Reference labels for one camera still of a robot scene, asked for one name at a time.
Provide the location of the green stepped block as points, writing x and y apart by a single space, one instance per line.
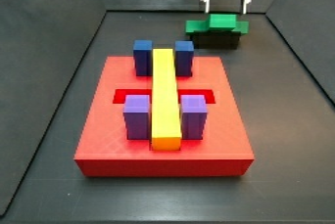
217 22

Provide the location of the black angled fixture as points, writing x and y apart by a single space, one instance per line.
215 40

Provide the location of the red base board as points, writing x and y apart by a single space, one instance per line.
107 154

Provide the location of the yellow long bar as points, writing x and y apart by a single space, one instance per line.
166 134

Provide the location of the dark blue right post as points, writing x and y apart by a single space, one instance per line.
183 58

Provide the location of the dark blue post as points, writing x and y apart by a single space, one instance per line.
142 57
183 58

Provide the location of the dark blue left post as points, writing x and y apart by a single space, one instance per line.
142 57

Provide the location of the purple right post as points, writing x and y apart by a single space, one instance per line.
193 109

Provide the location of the purple post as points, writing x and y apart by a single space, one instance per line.
135 113
193 109

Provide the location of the purple left post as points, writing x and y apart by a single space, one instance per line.
135 113

